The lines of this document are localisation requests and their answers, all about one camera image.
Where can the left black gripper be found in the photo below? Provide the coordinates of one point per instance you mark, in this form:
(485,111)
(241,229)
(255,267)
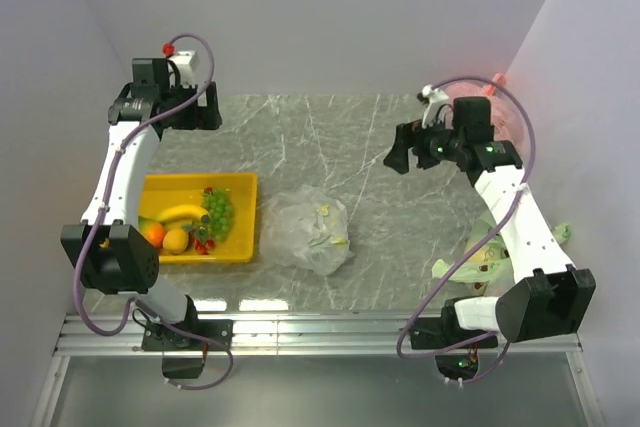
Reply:
(205,117)

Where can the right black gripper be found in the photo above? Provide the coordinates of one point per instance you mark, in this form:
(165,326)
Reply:
(397,158)

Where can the green fake grapes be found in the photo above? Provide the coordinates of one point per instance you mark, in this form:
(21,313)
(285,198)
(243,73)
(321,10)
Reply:
(220,212)

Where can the yellow fake banana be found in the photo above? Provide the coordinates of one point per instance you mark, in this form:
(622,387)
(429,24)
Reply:
(187,212)

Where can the clear plastic bag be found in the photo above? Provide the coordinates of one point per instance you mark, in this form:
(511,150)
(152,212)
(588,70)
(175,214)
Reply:
(306,229)

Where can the yellow fake lemon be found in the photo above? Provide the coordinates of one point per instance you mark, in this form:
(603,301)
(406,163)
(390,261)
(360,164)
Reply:
(175,241)

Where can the orange fake orange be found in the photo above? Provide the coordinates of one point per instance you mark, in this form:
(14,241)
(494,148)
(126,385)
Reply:
(154,233)

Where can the red fake cherries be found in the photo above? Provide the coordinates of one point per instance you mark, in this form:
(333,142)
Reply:
(203,248)

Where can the green orange fake mango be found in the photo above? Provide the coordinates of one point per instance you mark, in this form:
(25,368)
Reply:
(144,223)

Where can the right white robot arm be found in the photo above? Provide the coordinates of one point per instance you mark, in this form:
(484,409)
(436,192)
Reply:
(550,295)

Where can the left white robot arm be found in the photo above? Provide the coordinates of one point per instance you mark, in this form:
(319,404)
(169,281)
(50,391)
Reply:
(106,248)

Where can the pink tied plastic bag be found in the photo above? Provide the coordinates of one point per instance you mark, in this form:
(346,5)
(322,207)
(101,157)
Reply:
(508,125)

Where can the green plastic bag with fruit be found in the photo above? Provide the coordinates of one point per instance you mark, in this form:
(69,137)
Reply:
(489,271)

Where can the yellow plastic tray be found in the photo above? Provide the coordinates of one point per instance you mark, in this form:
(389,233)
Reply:
(162,191)

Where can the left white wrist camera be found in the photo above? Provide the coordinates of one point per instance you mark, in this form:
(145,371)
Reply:
(187,62)

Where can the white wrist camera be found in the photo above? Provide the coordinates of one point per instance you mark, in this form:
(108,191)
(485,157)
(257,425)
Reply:
(187,62)
(433,99)

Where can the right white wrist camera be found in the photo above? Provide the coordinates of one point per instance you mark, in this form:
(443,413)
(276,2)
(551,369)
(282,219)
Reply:
(433,99)

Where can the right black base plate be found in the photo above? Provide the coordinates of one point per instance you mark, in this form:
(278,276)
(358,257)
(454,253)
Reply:
(434,333)

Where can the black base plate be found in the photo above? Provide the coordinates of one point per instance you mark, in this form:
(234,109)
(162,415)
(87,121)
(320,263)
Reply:
(434,333)
(212,335)

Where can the aluminium mounting rail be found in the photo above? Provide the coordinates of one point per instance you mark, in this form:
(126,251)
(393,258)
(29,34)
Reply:
(339,333)

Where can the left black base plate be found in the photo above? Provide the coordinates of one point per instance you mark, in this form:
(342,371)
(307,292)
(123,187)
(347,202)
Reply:
(212,335)

